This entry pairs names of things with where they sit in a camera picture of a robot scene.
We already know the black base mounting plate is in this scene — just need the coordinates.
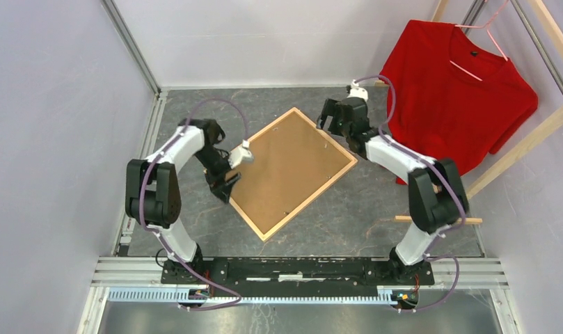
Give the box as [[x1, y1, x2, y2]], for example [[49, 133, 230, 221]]
[[161, 257, 435, 300]]

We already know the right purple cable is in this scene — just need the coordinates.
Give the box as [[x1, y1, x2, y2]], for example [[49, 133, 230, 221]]
[[352, 74, 468, 315]]

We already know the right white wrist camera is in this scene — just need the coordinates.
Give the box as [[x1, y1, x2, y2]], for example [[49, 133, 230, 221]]
[[347, 79, 369, 102]]

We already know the wooden clothes rack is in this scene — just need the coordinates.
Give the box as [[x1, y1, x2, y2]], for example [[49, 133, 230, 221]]
[[374, 0, 563, 227]]

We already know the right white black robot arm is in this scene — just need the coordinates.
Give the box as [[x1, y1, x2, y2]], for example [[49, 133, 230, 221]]
[[317, 97, 468, 284]]

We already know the purple cable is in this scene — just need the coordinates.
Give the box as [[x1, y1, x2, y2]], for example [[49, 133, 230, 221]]
[[137, 97, 251, 312], [352, 74, 468, 315]]

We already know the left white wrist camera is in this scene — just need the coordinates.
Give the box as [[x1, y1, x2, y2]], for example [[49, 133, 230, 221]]
[[228, 140, 254, 169]]

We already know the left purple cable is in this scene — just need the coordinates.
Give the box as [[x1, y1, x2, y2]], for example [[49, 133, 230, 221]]
[[137, 97, 251, 312]]

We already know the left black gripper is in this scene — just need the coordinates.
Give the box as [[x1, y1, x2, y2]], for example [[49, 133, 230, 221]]
[[193, 146, 242, 205]]

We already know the brown backing board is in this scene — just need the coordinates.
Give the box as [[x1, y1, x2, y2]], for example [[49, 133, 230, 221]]
[[229, 112, 353, 236]]

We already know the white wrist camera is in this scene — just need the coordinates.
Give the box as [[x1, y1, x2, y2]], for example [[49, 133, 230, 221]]
[[347, 79, 369, 102], [228, 140, 254, 169]]

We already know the aluminium rail frame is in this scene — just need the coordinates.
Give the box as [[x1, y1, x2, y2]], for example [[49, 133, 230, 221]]
[[77, 257, 523, 333]]

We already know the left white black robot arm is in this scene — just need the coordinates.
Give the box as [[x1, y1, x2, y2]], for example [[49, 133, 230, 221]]
[[125, 118, 254, 284]]

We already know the pink clothes hanger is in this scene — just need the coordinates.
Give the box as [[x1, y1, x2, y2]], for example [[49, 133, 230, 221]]
[[448, 0, 510, 83]]

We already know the metal corner post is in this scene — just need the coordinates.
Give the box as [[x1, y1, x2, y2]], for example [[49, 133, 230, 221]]
[[100, 0, 161, 96]]

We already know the wooden picture frame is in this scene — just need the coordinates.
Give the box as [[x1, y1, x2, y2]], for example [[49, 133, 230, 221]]
[[203, 106, 359, 243]]

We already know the red t-shirt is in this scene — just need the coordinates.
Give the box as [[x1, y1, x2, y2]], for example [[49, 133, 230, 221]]
[[381, 19, 539, 174]]

